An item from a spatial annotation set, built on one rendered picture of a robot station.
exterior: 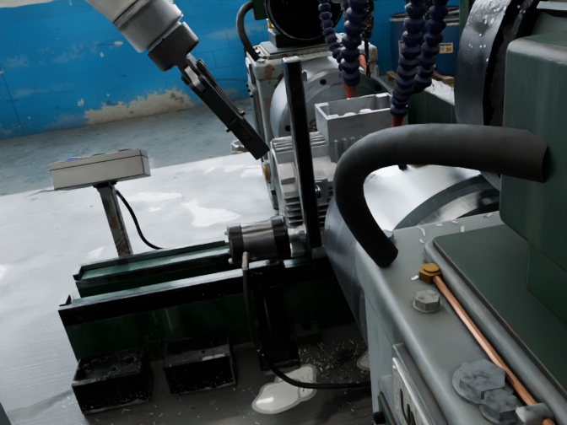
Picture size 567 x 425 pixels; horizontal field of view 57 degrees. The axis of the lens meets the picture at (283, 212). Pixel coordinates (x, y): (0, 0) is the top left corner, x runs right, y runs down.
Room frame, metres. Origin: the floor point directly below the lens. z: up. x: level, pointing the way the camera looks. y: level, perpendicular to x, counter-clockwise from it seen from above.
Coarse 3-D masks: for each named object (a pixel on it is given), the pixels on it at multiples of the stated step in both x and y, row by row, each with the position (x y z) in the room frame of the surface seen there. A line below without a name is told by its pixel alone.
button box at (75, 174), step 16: (80, 160) 0.95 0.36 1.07; (96, 160) 0.95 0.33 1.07; (112, 160) 0.95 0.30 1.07; (128, 160) 0.95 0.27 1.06; (144, 160) 0.98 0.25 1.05; (64, 176) 0.94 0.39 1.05; (80, 176) 0.94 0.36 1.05; (96, 176) 0.94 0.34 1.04; (112, 176) 0.94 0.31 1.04; (128, 176) 0.94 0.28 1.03; (144, 176) 0.98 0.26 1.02
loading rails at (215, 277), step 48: (96, 288) 0.79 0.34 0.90; (144, 288) 0.72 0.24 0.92; (192, 288) 0.70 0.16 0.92; (240, 288) 0.70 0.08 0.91; (288, 288) 0.71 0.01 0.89; (336, 288) 0.71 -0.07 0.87; (96, 336) 0.68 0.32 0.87; (144, 336) 0.69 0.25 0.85; (192, 336) 0.70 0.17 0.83; (240, 336) 0.70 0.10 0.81
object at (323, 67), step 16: (304, 64) 1.14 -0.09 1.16; (320, 64) 1.08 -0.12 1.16; (336, 64) 1.05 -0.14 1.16; (320, 80) 1.00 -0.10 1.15; (336, 80) 1.00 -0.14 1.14; (368, 80) 1.01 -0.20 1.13; (320, 96) 1.00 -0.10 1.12; (336, 96) 1.00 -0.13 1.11; (352, 96) 1.00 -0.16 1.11; (272, 112) 1.12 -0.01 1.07; (288, 112) 0.99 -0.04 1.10; (272, 128) 1.14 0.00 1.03; (288, 128) 0.99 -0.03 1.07
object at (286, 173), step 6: (270, 144) 0.84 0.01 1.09; (270, 150) 0.85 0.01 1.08; (282, 168) 0.72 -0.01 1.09; (288, 168) 0.72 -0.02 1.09; (282, 174) 0.71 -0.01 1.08; (288, 174) 0.71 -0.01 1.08; (282, 180) 0.70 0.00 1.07; (288, 180) 0.71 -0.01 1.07; (294, 180) 0.71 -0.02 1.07; (294, 246) 0.71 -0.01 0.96; (300, 246) 0.71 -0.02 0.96; (294, 252) 0.70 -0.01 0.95; (300, 252) 0.71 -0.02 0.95
